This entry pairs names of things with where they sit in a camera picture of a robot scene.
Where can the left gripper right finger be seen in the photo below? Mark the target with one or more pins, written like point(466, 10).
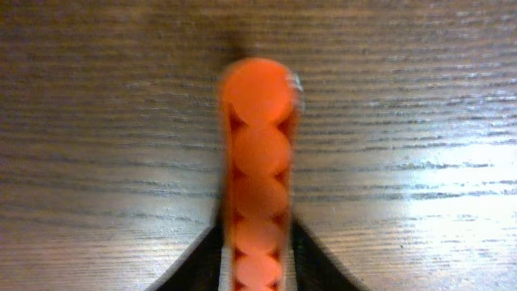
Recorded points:
point(316, 268)

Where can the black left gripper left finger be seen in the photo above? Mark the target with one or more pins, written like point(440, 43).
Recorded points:
point(198, 268)

